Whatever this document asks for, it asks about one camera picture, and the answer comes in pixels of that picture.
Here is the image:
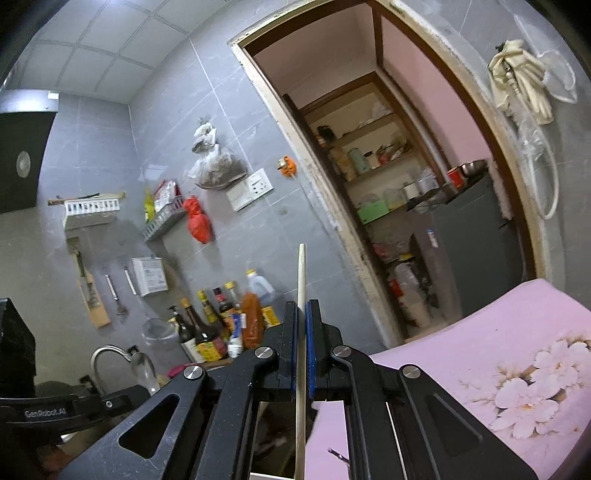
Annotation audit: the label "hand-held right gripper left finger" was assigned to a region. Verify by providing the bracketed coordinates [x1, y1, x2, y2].
[58, 300, 298, 480]

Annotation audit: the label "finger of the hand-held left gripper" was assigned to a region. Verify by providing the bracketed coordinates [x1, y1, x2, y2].
[73, 385, 162, 419]

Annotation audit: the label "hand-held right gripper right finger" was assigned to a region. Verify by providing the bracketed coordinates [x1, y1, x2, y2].
[305, 299, 539, 480]

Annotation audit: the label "metal spoon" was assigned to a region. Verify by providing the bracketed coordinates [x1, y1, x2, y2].
[130, 352, 161, 397]

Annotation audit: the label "wooden chopstick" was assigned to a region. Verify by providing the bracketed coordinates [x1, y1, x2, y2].
[295, 244, 308, 480]

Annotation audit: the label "orange sauce bottle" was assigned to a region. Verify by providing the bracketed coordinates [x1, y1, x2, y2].
[240, 291, 266, 350]

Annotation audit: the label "metal faucet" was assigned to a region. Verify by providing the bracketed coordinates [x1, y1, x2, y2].
[90, 345, 134, 395]

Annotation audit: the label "small white tube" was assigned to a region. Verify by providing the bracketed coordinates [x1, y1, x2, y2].
[227, 314, 245, 358]

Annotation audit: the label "hanging metal strainer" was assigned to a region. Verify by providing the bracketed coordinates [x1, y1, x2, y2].
[122, 267, 181, 347]

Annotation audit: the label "dark pump bottle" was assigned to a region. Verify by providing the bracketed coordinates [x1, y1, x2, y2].
[167, 305, 198, 365]

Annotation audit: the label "wooden knife board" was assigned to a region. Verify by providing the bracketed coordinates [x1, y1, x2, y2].
[67, 235, 112, 329]

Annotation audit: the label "hanging metal utensil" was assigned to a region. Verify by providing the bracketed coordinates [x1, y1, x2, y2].
[104, 274, 129, 317]

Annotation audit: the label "clear plastic jug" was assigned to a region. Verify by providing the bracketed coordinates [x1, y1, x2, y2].
[394, 262, 432, 328]

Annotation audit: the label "green box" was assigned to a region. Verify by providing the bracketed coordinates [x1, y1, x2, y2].
[356, 202, 389, 224]

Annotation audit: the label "pink floral tablecloth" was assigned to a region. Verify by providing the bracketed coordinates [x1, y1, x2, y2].
[307, 279, 591, 480]

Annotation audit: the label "red plastic bag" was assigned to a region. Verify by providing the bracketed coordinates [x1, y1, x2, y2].
[182, 195, 213, 244]

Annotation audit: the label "grey refrigerator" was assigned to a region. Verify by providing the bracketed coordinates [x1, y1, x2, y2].
[409, 173, 527, 319]

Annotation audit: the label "bag of dried goods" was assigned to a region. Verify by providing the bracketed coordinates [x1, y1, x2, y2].
[186, 117, 247, 190]

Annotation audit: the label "red snack packet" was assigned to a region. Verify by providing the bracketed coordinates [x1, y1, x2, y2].
[154, 179, 181, 213]

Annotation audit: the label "wooden shelf unit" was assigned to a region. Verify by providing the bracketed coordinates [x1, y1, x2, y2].
[300, 71, 458, 222]

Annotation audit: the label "black range hood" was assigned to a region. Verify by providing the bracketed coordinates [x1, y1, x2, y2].
[0, 90, 58, 215]

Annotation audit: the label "clear plastic bag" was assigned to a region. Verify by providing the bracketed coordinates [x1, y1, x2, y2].
[515, 115, 548, 158]

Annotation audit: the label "cream rubber gloves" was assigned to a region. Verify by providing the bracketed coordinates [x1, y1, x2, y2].
[488, 39, 555, 125]

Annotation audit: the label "white mesh bag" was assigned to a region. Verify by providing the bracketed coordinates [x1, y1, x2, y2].
[538, 48, 578, 103]

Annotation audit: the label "white wall box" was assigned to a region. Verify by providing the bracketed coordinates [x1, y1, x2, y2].
[131, 256, 168, 297]

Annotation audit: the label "white wall socket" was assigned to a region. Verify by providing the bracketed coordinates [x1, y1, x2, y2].
[225, 168, 273, 212]

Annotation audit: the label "metal wall rack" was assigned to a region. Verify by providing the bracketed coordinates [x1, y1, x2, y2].
[142, 196, 188, 241]

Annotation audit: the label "white basket wall rack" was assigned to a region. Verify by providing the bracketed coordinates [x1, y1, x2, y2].
[48, 191, 126, 232]

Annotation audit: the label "white hose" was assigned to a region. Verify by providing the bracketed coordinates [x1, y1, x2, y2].
[529, 134, 560, 220]

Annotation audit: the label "cream door frame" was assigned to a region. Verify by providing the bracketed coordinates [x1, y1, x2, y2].
[226, 0, 571, 352]

